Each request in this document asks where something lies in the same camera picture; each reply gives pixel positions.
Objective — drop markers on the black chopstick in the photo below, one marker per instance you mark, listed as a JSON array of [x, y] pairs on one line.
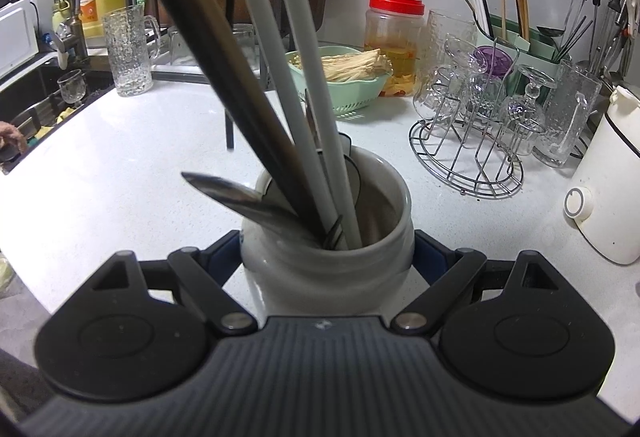
[[483, 2], [230, 132], [217, 67]]

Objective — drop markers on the enoki mushroom bundle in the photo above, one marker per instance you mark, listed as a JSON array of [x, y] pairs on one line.
[[355, 64]]

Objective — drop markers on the stemmed crystal goblet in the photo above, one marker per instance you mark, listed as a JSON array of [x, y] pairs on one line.
[[525, 112]]

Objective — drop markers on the white ceramic mug green logo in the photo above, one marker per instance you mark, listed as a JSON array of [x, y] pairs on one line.
[[325, 277]]

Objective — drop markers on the steel kitchen faucet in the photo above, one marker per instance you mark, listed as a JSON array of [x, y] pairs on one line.
[[70, 37]]

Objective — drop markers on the yellow sponge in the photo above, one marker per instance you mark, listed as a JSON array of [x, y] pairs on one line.
[[65, 114]]

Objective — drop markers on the cut crystal glass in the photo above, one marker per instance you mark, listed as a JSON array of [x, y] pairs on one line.
[[430, 94]]

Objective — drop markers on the metal spoon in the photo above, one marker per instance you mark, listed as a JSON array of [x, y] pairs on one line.
[[225, 192]]

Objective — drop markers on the white electric kettle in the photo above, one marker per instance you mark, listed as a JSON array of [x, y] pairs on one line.
[[610, 197]]

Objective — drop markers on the green utensil holder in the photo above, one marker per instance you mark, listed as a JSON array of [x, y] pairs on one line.
[[520, 44]]

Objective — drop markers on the metal fork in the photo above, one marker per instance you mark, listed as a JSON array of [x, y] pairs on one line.
[[332, 234]]

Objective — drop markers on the white countertop appliance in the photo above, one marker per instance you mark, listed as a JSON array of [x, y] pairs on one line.
[[17, 37]]

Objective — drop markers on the kitchen sink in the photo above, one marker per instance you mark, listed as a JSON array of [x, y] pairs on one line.
[[35, 92]]

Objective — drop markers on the pinkish brown lump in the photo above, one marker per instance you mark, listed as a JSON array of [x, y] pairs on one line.
[[12, 137]]

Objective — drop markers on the dark brown chopstick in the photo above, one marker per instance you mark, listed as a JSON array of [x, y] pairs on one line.
[[518, 9]]

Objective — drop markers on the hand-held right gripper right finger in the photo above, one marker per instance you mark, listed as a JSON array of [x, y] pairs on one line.
[[430, 257]]

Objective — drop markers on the smooth clear glass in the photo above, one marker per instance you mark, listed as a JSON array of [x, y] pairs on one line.
[[462, 57]]

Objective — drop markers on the dark steel chopstick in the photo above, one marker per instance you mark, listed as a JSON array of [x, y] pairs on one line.
[[570, 39], [576, 41]]

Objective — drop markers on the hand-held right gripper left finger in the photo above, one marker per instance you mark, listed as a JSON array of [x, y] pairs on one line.
[[225, 252]]

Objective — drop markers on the textured glass mug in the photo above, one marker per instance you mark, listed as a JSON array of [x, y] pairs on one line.
[[127, 57], [567, 117], [450, 29]]

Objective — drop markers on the small steel ladle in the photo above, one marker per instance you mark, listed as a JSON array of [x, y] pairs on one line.
[[550, 31]]

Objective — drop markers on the white drip tray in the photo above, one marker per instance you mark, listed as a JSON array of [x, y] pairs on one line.
[[200, 76]]

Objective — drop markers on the clear glass tumbler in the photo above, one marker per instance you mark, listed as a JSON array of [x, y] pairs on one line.
[[177, 47], [247, 47]]

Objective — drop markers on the red-lid plastic jar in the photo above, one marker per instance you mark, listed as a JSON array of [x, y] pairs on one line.
[[395, 42]]

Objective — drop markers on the green plastic basket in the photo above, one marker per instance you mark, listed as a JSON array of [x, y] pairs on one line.
[[360, 99]]

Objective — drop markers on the small glass goblet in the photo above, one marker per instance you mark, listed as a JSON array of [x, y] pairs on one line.
[[71, 87]]

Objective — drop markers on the glass with purple lid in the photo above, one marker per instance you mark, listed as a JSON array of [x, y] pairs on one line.
[[492, 59]]

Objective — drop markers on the pale green bottle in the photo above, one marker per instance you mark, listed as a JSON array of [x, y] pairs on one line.
[[60, 17]]

